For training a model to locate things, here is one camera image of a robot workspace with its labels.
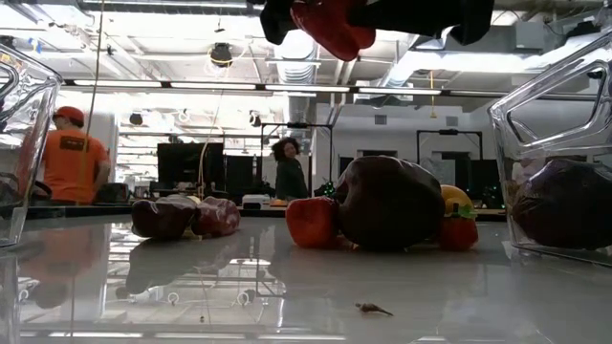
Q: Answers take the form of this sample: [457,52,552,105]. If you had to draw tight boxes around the red bell pepper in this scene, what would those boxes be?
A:
[290,0,378,62]

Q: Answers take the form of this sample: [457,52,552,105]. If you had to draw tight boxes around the round black ceiling device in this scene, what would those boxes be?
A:
[209,42,234,69]

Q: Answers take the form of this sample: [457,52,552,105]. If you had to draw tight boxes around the ceiling light strip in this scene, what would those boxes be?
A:
[169,81,257,91]
[264,84,351,94]
[74,79,164,89]
[358,86,443,97]

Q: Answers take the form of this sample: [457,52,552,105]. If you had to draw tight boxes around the black computer monitor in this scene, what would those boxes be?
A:
[224,155,262,192]
[470,159,504,210]
[156,141,226,192]

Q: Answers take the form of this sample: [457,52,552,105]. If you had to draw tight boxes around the person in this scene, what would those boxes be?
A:
[271,137,310,202]
[40,105,112,205]

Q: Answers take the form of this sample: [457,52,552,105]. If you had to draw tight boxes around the white box device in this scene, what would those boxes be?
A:
[241,193,273,210]

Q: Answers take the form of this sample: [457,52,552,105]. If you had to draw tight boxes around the clear plastic basket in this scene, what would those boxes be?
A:
[0,43,63,248]
[487,31,612,268]

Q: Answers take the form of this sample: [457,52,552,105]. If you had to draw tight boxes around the orange-yellow mango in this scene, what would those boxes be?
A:
[439,184,475,217]

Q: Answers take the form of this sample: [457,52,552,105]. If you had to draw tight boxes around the large dark maroon vegetable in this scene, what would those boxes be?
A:
[336,155,447,253]

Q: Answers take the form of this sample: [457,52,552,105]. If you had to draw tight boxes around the small orange-red pepper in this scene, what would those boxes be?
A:
[285,196,341,250]

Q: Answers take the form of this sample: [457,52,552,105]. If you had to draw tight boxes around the dark purple vegetable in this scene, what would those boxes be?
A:
[510,159,612,251]

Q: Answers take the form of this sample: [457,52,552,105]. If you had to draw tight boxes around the small brown scrap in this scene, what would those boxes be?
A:
[354,301,395,318]

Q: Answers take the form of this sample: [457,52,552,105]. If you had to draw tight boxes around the silver ventilation duct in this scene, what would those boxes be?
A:
[275,28,317,126]

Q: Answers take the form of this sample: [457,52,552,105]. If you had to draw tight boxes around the yellow hanging cable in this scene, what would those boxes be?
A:
[76,0,105,202]

